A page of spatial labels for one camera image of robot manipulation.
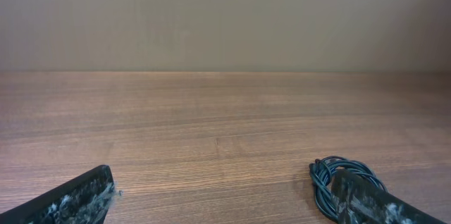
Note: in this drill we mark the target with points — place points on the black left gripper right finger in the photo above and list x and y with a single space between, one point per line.
357 201

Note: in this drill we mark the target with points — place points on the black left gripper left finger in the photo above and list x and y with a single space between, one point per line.
84 199

